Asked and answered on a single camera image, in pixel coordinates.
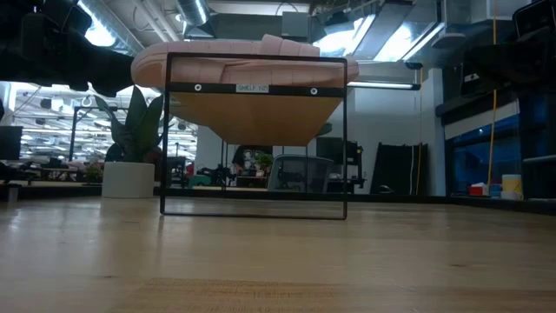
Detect white ceiling light tube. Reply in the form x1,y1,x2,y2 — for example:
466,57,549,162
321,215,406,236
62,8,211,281
347,80,421,91

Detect green plant in white pot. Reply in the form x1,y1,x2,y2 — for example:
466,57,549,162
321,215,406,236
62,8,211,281
93,84,166,200

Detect wooden shelf with black frame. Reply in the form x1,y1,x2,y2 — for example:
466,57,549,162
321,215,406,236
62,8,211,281
159,51,349,221

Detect white cable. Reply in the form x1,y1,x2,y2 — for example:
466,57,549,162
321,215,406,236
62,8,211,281
408,145,415,195

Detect black aluminium table frame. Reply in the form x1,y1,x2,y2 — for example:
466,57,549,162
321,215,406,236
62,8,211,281
0,184,556,216

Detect grey office chair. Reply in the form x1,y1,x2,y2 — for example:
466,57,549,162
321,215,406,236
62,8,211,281
266,154,334,193

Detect pink slipper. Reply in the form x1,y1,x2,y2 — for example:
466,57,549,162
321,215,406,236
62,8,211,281
130,33,361,90

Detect black background monitor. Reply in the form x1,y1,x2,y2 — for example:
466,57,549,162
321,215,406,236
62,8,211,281
0,125,23,161

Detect silver ceiling duct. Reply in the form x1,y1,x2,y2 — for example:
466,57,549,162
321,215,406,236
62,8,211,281
175,0,210,27

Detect black standing board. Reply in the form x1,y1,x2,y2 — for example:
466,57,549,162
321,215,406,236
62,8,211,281
368,142,429,196

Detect yellow and white cup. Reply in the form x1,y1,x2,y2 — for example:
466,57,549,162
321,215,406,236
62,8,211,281
501,173,524,201

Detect yellow cable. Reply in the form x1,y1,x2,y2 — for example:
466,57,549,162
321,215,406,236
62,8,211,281
486,0,499,188

